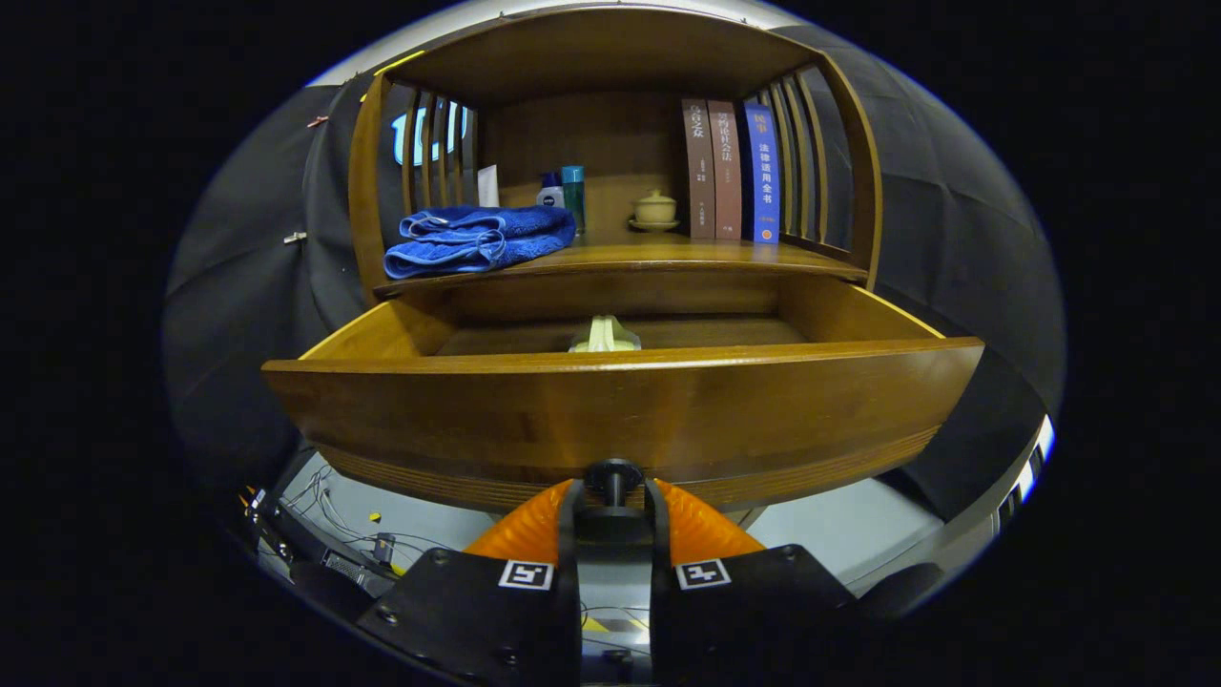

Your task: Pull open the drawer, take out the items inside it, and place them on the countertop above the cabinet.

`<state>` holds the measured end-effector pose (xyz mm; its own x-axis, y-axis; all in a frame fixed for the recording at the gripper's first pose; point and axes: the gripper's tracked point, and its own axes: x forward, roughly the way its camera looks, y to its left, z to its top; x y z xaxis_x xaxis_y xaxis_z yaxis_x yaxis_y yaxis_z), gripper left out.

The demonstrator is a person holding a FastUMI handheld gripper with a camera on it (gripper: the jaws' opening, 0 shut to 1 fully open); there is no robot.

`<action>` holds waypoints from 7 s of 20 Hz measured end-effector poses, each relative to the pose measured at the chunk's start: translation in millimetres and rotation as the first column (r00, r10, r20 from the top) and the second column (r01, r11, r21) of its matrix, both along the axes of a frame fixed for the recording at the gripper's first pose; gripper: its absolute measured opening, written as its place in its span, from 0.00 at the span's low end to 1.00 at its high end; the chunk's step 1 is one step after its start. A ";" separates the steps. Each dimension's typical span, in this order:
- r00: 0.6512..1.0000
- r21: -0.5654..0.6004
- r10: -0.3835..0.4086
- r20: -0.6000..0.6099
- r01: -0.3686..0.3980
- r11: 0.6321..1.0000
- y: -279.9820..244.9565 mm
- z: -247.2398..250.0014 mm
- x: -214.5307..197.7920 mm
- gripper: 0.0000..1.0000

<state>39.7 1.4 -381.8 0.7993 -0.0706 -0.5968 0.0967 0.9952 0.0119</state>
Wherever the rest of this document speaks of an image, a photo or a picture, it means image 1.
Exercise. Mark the dark brown book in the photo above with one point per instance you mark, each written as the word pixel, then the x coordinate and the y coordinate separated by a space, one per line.
pixel 698 172

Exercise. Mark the teal bottle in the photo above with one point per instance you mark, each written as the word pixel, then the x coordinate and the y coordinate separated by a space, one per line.
pixel 573 196

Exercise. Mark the wooden countertop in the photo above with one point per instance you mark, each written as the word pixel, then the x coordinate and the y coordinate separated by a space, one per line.
pixel 668 256

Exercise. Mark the reddish brown book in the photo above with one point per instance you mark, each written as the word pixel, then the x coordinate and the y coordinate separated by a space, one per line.
pixel 726 172

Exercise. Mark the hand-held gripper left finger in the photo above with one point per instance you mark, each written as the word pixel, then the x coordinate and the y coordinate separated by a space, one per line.
pixel 477 620

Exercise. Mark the white bottle with blue cap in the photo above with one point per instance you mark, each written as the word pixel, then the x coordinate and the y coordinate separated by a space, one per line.
pixel 550 196

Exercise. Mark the folded blue towel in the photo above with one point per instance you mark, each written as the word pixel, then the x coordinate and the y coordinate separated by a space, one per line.
pixel 477 243

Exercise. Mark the wooden drawer with black knob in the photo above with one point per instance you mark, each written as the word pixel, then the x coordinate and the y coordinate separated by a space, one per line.
pixel 477 410

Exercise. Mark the pale green ornament grey base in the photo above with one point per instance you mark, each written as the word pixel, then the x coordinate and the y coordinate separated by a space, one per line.
pixel 606 336

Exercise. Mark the beige lidded tea cup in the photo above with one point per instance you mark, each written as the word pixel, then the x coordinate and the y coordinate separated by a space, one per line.
pixel 654 210

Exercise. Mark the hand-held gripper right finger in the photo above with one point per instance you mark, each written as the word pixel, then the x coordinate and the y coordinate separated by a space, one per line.
pixel 744 620

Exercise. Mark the blue book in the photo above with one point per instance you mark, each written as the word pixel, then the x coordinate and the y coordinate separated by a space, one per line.
pixel 762 172

